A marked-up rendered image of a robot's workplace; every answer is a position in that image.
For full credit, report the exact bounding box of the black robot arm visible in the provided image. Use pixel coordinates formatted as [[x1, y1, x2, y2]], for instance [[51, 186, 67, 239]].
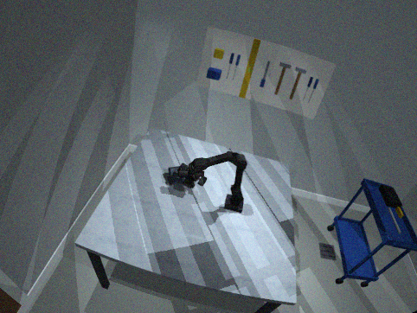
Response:
[[177, 151, 247, 207]]

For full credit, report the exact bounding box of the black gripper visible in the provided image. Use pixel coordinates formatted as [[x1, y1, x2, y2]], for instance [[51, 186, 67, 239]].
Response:
[[180, 163, 207, 186]]

